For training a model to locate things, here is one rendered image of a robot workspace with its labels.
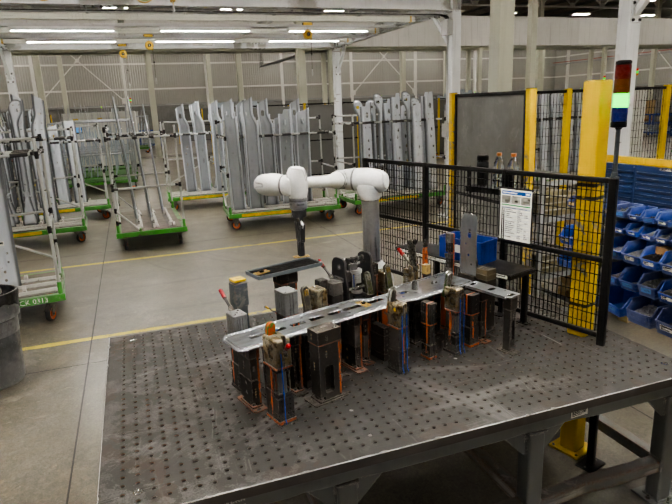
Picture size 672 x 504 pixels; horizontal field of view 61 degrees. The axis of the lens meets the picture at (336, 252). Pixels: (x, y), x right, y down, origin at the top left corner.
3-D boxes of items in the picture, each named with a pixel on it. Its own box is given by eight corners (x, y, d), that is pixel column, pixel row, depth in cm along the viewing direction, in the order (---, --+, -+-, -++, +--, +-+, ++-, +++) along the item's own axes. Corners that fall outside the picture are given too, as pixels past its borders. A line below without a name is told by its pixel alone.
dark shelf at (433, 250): (510, 281, 298) (510, 275, 297) (395, 250, 369) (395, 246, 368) (535, 273, 310) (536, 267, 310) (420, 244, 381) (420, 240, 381)
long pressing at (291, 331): (242, 356, 225) (242, 352, 224) (218, 338, 242) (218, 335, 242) (475, 282, 302) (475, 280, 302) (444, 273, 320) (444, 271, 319)
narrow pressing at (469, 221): (475, 276, 309) (476, 215, 300) (459, 272, 318) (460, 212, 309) (476, 276, 309) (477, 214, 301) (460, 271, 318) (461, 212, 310)
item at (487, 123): (536, 331, 482) (549, 86, 431) (522, 334, 477) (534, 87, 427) (453, 287, 604) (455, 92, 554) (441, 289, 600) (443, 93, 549)
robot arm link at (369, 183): (363, 288, 355) (397, 291, 346) (354, 297, 341) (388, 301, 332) (358, 165, 332) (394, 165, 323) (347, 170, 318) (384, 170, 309)
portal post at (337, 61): (344, 184, 1401) (339, 44, 1319) (332, 180, 1485) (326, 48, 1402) (357, 183, 1413) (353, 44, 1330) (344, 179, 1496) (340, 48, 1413)
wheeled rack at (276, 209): (229, 231, 923) (219, 120, 878) (223, 220, 1016) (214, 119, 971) (341, 220, 974) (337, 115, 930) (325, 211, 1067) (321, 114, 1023)
